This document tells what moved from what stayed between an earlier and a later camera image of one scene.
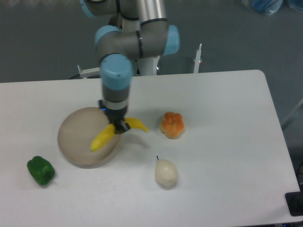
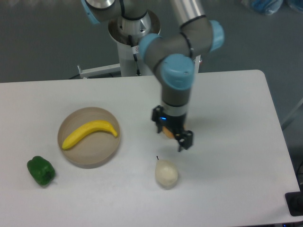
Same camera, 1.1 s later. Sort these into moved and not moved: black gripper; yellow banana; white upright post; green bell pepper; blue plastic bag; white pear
Moved: black gripper; yellow banana
Not moved: white upright post; white pear; blue plastic bag; green bell pepper
